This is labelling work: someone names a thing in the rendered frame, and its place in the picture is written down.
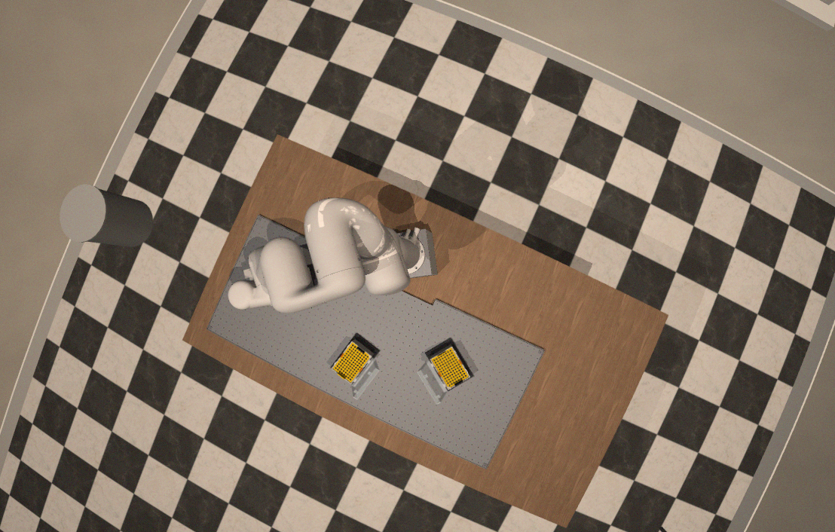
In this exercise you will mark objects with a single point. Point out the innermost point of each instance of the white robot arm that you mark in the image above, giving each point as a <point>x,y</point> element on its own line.
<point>330,227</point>

